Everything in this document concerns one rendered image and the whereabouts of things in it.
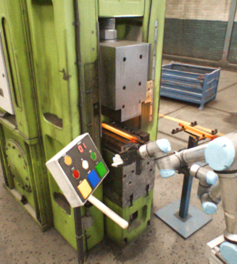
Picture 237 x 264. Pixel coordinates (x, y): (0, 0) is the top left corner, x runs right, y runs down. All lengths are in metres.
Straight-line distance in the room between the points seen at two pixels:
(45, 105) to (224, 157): 1.38
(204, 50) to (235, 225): 9.13
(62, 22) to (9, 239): 1.93
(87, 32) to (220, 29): 8.33
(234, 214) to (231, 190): 0.10
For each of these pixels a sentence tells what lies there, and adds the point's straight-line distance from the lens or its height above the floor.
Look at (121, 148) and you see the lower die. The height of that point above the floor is 0.96.
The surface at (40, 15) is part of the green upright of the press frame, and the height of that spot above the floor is 1.83.
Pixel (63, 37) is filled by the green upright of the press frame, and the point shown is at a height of 1.73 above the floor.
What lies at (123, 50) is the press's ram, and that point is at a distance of 1.69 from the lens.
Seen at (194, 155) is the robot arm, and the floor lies 1.23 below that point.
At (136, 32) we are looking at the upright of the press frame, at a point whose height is 1.71.
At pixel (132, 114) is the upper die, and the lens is 1.87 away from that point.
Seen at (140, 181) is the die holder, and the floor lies 0.63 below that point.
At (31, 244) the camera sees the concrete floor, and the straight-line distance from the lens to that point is 2.63.
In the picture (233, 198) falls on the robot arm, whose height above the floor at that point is 1.22.
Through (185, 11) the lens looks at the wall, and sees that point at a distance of 10.44.
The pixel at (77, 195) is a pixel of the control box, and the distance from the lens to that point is 1.41.
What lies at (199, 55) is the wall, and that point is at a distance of 10.20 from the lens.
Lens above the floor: 1.89
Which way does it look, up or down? 25 degrees down
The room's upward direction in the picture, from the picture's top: straight up
